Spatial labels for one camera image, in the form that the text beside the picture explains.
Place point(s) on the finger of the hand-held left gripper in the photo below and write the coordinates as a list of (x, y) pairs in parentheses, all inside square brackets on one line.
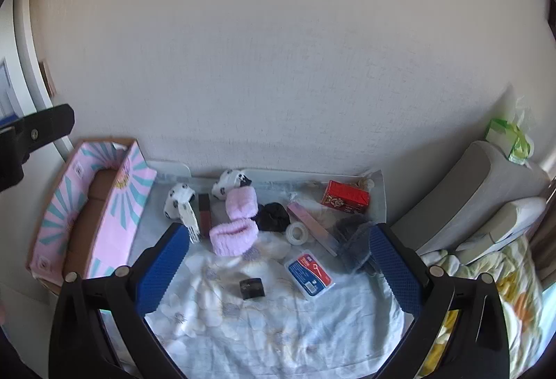
[(47, 127)]

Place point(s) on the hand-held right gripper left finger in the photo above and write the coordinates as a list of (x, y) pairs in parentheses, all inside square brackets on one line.
[(160, 270)]

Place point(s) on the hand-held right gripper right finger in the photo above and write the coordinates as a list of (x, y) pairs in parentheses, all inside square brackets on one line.
[(395, 270)]

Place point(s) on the pink striped cardboard box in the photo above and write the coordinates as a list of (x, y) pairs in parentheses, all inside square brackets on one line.
[(117, 222)]

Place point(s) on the red carton box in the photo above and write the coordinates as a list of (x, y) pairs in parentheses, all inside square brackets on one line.
[(345, 196)]

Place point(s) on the long pink cosmetic box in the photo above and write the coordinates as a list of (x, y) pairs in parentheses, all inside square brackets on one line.
[(310, 227)]

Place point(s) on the dark red lipstick tube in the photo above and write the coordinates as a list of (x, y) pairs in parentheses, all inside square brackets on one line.
[(204, 211)]

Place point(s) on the blue white red packet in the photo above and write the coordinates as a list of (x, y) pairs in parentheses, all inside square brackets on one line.
[(310, 274)]

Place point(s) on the small beige trinket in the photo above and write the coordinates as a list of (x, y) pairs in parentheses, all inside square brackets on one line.
[(367, 182)]

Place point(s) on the small black jar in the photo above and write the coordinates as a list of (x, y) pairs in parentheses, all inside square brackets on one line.
[(251, 288)]

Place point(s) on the large grey pillow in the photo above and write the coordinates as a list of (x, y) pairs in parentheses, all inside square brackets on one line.
[(469, 187)]

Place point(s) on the clear tape roll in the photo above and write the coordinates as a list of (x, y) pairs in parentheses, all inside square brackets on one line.
[(290, 234)]

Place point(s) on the yellow floral quilt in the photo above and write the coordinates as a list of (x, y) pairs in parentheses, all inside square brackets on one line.
[(517, 274)]

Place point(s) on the black scrunchie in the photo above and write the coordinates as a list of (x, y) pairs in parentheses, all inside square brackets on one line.
[(271, 217)]

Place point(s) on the small white pillow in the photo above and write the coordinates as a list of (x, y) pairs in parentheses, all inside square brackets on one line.
[(512, 218)]

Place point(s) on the green tissue pack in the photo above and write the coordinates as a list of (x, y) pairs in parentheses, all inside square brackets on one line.
[(499, 135)]

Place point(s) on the small wall picture frame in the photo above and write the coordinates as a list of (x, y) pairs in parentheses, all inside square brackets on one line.
[(47, 79)]

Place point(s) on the white door frame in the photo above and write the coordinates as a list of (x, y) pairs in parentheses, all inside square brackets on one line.
[(37, 79)]

